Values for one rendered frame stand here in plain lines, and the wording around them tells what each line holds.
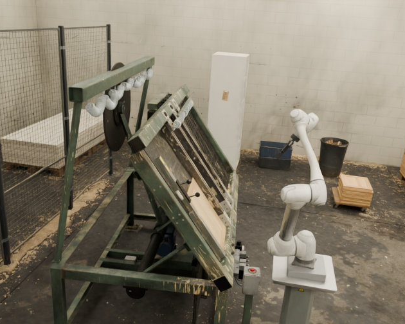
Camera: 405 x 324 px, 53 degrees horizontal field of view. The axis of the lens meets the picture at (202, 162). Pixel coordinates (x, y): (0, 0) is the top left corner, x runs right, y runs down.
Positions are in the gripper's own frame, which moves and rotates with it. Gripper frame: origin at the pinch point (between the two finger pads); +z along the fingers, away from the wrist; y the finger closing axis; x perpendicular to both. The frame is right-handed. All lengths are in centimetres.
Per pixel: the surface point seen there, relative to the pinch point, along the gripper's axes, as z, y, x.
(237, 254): 91, -14, 31
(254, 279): 76, 41, 46
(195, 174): 62, -14, -43
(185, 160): 58, -10, -57
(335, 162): -8, -446, 96
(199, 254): 86, 50, 4
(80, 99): 50, 80, -124
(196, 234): 75, 54, -7
